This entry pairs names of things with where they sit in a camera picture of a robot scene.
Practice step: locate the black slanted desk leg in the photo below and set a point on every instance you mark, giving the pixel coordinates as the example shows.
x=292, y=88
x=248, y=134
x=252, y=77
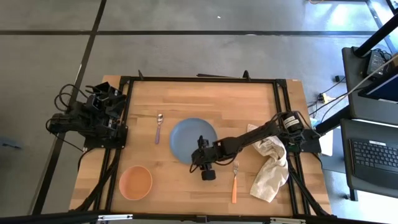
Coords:
x=334, y=119

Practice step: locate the black power adapter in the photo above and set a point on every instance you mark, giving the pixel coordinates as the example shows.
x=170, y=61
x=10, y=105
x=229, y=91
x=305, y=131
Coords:
x=375, y=63

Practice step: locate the yellow power strip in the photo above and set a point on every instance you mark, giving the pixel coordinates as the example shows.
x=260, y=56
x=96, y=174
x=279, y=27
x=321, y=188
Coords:
x=323, y=98

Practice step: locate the black diagonal pole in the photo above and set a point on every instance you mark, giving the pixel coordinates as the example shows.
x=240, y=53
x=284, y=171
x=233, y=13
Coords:
x=377, y=35

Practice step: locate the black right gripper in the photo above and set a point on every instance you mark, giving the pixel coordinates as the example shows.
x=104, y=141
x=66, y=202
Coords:
x=206, y=155

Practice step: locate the orange round bowl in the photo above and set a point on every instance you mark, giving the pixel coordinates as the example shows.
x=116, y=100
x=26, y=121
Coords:
x=136, y=182

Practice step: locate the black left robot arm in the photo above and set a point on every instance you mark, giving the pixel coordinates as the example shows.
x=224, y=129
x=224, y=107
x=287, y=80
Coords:
x=71, y=123

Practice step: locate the black laptop keyboard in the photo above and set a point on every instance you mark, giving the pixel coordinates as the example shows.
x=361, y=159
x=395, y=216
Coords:
x=374, y=160

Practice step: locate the dark blue laptop screen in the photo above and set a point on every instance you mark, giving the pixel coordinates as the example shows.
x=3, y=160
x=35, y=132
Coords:
x=384, y=88

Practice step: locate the silver metal bracket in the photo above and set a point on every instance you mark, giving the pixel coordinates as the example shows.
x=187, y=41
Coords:
x=115, y=216
x=287, y=220

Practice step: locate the beige crumpled cloth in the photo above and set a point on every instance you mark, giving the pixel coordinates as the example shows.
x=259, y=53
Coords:
x=270, y=174

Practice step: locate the thin black rod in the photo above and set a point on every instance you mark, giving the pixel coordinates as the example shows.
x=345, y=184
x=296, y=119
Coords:
x=216, y=75

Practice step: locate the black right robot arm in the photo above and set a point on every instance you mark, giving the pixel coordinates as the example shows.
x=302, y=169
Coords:
x=248, y=138

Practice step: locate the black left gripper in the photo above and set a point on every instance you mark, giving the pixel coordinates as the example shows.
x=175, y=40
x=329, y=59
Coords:
x=112, y=102

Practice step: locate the white flat box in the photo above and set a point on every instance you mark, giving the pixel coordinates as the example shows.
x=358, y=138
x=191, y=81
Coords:
x=327, y=143

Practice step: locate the grey side desk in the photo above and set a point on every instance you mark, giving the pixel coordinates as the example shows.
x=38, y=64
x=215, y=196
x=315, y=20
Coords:
x=357, y=105

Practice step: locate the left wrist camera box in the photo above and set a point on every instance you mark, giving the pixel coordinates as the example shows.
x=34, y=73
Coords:
x=94, y=102

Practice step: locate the black aluminium table frame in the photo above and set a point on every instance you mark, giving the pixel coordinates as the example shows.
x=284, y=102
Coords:
x=202, y=80

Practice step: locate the black rig crossbar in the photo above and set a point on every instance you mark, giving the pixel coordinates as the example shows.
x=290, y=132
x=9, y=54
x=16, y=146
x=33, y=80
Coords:
x=192, y=218

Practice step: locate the blue round plate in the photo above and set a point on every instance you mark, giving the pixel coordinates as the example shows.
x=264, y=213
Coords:
x=186, y=137

